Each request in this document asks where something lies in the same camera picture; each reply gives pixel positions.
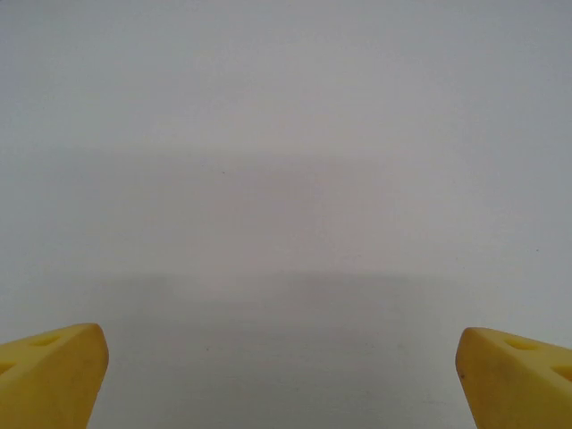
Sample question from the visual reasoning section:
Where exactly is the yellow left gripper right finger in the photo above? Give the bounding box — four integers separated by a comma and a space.
455, 326, 572, 429

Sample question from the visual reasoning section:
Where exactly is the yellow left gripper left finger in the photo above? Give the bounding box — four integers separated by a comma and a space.
0, 323, 110, 429

